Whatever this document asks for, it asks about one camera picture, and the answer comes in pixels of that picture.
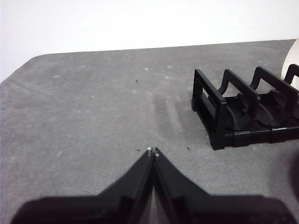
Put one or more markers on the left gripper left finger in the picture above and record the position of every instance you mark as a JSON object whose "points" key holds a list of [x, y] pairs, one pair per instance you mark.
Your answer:
{"points": [[105, 210]]}

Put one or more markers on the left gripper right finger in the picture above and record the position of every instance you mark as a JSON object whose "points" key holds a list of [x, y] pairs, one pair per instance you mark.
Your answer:
{"points": [[210, 210]]}

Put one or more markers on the black plate rack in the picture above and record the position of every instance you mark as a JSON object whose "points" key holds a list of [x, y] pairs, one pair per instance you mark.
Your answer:
{"points": [[219, 121]]}

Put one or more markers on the white plate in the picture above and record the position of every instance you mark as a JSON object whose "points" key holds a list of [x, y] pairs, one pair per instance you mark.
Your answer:
{"points": [[292, 53]]}

